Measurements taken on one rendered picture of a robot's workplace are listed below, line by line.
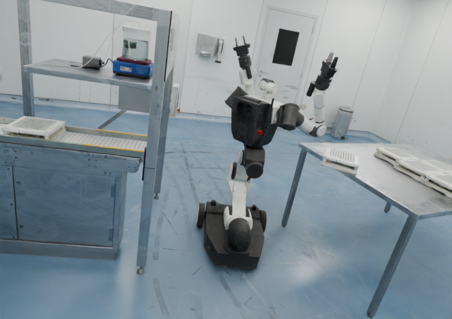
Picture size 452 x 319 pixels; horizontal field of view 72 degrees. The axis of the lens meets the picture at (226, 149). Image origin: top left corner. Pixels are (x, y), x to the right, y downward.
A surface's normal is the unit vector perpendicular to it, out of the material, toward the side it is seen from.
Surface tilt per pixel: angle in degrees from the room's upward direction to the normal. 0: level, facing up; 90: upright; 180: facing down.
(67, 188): 90
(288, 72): 90
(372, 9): 90
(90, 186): 90
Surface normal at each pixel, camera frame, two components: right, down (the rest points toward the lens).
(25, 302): 0.17, -0.92
